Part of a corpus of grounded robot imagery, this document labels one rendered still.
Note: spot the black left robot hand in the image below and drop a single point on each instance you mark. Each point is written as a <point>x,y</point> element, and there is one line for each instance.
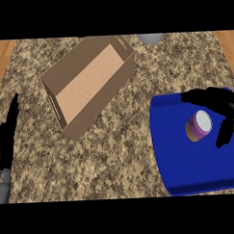
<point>4,140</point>

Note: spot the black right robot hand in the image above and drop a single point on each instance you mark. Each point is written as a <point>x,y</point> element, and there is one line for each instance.
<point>214,100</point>

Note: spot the grey rounded object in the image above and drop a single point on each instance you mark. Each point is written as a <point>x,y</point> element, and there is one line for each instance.
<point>149,38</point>

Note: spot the purple and yellow can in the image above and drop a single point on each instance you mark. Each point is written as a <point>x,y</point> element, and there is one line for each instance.
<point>198,126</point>

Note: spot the blue tray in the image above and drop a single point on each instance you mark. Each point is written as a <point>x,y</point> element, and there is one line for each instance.
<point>188,164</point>

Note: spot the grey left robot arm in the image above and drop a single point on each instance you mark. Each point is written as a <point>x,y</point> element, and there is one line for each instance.
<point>2,186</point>

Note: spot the brown cardboard box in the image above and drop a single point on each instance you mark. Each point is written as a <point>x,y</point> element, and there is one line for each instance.
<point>88,81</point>

